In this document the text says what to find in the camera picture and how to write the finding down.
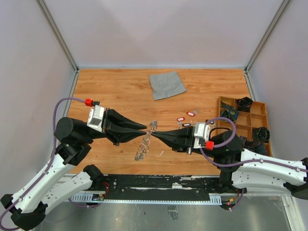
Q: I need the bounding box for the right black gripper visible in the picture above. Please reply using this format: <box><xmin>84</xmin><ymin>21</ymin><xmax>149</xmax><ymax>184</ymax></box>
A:
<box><xmin>152</xmin><ymin>125</ymin><xmax>218</xmax><ymax>157</ymax></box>

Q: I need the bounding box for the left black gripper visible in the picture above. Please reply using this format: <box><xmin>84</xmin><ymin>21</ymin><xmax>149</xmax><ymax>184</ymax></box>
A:
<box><xmin>82</xmin><ymin>107</ymin><xmax>148</xmax><ymax>145</ymax></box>

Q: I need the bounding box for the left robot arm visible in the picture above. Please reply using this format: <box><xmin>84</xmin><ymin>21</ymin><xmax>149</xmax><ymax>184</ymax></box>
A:
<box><xmin>0</xmin><ymin>106</ymin><xmax>147</xmax><ymax>231</ymax></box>

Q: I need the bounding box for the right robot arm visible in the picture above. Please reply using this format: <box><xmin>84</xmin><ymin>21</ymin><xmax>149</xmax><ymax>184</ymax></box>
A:
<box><xmin>153</xmin><ymin>126</ymin><xmax>308</xmax><ymax>200</ymax></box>

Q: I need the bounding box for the dark brown key tag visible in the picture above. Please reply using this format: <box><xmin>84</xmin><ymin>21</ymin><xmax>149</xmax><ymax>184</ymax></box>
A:
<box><xmin>180</xmin><ymin>123</ymin><xmax>195</xmax><ymax>129</ymax></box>

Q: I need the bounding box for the red key tag upper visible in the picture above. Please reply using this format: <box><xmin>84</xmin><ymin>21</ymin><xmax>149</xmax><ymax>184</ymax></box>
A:
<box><xmin>186</xmin><ymin>108</ymin><xmax>198</xmax><ymax>117</ymax></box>

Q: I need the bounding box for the grey cloth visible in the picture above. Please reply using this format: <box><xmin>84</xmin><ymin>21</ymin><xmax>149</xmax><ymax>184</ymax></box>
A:
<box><xmin>149</xmin><ymin>71</ymin><xmax>186</xmax><ymax>101</ymax></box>

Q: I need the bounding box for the rolled black tie top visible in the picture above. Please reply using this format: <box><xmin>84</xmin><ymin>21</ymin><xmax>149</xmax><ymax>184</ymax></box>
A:
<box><xmin>235</xmin><ymin>97</ymin><xmax>253</xmax><ymax>113</ymax></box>

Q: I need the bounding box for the wooden compartment tray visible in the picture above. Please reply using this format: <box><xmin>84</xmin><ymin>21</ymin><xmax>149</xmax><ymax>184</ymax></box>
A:
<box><xmin>217</xmin><ymin>96</ymin><xmax>272</xmax><ymax>156</ymax></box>

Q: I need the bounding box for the rolled dark tie right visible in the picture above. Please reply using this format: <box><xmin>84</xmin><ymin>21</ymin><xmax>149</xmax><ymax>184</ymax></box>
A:
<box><xmin>252</xmin><ymin>127</ymin><xmax>270</xmax><ymax>142</ymax></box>

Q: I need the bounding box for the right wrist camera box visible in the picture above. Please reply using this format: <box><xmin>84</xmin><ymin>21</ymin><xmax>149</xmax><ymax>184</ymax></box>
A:
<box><xmin>192</xmin><ymin>122</ymin><xmax>211</xmax><ymax>149</ymax></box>

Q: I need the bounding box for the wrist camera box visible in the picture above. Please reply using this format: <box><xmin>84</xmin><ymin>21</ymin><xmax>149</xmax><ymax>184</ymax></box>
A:
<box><xmin>192</xmin><ymin>122</ymin><xmax>211</xmax><ymax>149</ymax></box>
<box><xmin>87</xmin><ymin>105</ymin><xmax>105</xmax><ymax>133</ymax></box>

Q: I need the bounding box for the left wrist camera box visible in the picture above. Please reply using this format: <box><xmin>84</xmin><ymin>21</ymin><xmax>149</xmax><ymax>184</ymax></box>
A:
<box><xmin>87</xmin><ymin>105</ymin><xmax>105</xmax><ymax>133</ymax></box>

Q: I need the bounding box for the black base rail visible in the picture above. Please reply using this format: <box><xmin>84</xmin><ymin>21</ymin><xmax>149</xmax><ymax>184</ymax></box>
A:
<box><xmin>75</xmin><ymin>173</ymin><xmax>239</xmax><ymax>200</ymax></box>

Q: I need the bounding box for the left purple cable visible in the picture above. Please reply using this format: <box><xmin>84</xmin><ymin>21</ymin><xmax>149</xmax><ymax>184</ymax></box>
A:
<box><xmin>0</xmin><ymin>97</ymin><xmax>94</xmax><ymax>229</ymax></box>

